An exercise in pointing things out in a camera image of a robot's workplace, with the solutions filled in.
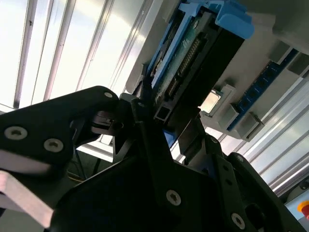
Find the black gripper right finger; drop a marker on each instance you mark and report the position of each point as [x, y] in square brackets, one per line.
[241, 188]

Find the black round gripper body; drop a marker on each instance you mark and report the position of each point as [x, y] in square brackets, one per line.
[125, 193]

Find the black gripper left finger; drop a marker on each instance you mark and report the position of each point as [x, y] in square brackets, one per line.
[48, 120]

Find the hard disk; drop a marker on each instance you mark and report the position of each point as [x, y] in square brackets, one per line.
[217, 72]

